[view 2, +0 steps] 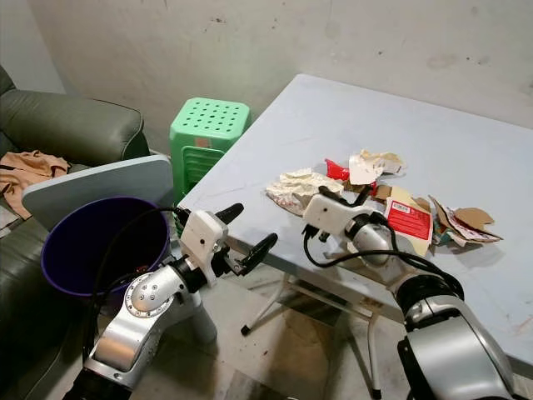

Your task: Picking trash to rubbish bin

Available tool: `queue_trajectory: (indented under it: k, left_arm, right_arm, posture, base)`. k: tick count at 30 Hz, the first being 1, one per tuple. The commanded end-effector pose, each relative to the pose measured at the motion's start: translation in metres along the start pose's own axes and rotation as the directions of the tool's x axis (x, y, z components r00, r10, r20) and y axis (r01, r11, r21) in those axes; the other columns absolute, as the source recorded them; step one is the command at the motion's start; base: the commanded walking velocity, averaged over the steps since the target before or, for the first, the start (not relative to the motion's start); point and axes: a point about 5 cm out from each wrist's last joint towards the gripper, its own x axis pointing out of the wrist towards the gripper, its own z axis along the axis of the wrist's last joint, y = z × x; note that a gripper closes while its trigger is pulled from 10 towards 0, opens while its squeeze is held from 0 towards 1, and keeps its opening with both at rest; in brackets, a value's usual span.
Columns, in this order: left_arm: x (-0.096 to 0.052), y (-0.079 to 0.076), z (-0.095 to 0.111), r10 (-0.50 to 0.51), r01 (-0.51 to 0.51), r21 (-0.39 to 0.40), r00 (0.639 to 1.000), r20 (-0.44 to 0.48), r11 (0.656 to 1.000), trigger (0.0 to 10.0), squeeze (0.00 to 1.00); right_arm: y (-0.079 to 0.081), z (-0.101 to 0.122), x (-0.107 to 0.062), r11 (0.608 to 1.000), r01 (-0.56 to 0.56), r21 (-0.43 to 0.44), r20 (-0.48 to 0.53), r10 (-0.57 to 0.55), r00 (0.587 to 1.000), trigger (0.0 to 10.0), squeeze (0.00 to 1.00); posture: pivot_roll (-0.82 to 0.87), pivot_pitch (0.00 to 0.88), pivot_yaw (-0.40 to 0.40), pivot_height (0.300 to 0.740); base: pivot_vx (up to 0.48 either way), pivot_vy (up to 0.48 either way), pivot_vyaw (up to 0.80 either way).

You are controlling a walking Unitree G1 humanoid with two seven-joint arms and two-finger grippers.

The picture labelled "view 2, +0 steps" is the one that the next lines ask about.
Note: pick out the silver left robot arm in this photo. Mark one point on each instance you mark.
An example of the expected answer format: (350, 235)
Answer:
(133, 325)

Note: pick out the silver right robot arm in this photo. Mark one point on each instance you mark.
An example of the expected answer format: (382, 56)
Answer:
(458, 350)

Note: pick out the purple plastic rubbish bin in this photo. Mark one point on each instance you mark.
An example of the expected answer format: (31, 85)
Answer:
(92, 242)

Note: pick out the small red wrapper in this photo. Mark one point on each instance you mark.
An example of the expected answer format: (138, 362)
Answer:
(336, 171)

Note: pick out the crumpled white printed wrapper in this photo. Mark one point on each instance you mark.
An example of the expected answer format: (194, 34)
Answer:
(296, 187)

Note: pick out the crumpled white paper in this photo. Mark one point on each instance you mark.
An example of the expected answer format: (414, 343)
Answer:
(366, 167)

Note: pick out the red and yellow food packet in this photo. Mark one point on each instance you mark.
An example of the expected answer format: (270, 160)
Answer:
(410, 221)

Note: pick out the green plastic stool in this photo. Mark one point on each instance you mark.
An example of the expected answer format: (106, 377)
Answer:
(208, 121)

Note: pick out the patterned torn wrapper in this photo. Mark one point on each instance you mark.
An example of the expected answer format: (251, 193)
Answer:
(462, 233)

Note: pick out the brown cardboard piece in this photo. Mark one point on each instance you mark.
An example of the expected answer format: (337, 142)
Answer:
(475, 217)

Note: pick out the dark green leather sofa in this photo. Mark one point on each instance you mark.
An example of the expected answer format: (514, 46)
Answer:
(75, 121)

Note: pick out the tan crumpled cloth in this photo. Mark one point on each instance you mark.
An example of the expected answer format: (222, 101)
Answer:
(29, 167)

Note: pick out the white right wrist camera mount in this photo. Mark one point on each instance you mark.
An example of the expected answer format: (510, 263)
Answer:
(333, 215)

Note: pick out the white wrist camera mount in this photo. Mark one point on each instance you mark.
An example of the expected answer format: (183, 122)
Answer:
(201, 237)
(333, 215)

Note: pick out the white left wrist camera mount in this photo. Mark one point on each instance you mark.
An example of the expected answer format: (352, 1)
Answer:
(201, 237)

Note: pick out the white metal table leg frame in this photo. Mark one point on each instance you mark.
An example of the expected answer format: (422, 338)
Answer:
(373, 358)

